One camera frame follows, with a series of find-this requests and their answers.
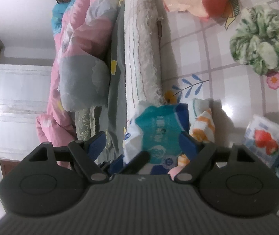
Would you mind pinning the small strawberry tissue packet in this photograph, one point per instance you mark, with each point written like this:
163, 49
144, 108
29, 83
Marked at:
264, 139

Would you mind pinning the green white scrunchie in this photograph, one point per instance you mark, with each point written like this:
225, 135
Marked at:
261, 39

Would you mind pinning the white quilted mattress pad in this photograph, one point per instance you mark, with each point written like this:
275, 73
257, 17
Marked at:
139, 53

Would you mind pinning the orange striped cloth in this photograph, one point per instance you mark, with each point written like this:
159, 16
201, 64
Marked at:
203, 124

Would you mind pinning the white wardrobe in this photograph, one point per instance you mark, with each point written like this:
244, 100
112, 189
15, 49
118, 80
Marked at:
19, 107

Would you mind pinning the pink patterned quilt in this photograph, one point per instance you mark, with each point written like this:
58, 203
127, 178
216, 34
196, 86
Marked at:
66, 41

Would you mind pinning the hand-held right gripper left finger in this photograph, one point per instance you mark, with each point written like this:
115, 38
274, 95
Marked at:
95, 145

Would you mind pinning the grey printed blanket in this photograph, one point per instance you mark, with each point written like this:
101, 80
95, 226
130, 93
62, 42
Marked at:
117, 90

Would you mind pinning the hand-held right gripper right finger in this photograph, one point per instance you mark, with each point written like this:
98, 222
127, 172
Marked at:
187, 144

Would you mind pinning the grey pillow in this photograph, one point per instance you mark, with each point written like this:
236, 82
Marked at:
83, 83

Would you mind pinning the white blue diaper packet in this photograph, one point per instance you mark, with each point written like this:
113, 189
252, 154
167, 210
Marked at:
159, 129

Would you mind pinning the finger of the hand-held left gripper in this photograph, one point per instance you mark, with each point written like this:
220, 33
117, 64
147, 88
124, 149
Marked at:
139, 159

